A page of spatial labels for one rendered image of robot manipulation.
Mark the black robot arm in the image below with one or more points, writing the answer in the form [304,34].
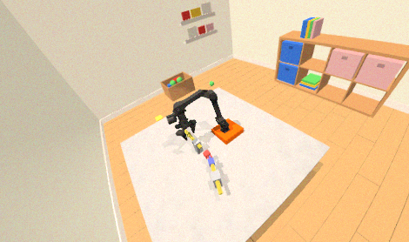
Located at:
[179,108]

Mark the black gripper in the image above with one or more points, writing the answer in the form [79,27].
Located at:
[185,124]

